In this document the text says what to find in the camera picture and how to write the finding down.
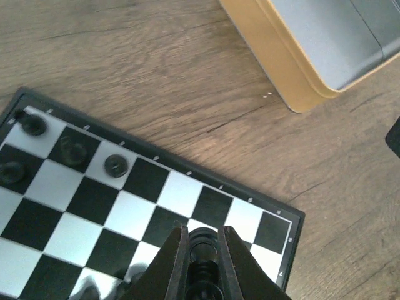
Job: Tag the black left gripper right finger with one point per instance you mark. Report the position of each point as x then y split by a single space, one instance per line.
240 275

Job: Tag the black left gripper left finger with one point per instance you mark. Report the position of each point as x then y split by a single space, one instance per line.
166 276

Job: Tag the black chess rook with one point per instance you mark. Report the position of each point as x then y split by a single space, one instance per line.
203 271

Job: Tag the black chess pawn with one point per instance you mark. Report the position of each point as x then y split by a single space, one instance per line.
12 172

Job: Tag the black white chess board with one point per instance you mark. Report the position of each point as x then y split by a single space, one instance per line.
64 228

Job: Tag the black chess piece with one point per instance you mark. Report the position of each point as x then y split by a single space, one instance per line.
116 165
32 124
72 152

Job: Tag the gold metal tin box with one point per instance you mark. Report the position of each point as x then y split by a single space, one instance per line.
313 51

